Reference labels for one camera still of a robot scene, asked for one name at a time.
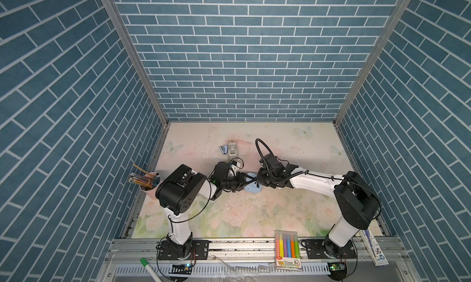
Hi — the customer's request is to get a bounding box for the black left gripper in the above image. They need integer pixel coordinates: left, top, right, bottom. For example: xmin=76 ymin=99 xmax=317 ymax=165
xmin=219 ymin=173 xmax=254 ymax=193

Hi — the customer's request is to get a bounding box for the light blue alarm clock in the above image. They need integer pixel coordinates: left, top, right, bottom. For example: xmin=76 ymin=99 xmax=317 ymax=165
xmin=244 ymin=172 xmax=262 ymax=194

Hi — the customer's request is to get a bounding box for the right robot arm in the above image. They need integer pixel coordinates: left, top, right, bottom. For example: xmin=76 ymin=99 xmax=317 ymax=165
xmin=257 ymin=164 xmax=381 ymax=257

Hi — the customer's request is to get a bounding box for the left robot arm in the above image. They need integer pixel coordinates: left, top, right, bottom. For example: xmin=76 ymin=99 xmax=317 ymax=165
xmin=155 ymin=161 xmax=255 ymax=246

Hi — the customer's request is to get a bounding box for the highlighter marker pack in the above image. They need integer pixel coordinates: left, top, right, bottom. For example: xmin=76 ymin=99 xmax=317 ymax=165
xmin=275 ymin=230 xmax=302 ymax=272

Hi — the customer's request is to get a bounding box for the pencil cup holder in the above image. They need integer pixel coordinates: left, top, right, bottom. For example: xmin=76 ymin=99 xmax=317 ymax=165
xmin=126 ymin=164 xmax=161 ymax=191

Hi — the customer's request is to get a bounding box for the green capped marker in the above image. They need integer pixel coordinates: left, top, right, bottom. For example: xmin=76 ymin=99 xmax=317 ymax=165
xmin=140 ymin=258 xmax=162 ymax=282

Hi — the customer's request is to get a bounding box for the toothbrush package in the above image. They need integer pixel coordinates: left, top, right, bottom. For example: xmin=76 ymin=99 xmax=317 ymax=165
xmin=359 ymin=229 xmax=389 ymax=267

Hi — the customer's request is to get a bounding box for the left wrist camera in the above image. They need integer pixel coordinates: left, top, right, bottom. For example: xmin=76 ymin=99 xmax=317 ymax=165
xmin=213 ymin=162 xmax=231 ymax=181

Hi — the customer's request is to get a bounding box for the black corrugated cable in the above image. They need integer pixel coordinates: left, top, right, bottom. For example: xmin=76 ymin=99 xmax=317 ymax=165
xmin=255 ymin=138 xmax=275 ymax=165

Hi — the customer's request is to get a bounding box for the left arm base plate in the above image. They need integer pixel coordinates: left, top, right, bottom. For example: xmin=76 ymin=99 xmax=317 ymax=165
xmin=158 ymin=238 xmax=210 ymax=261

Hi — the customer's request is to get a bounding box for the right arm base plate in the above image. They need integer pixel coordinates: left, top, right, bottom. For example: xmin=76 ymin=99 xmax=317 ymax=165
xmin=299 ymin=237 xmax=358 ymax=259

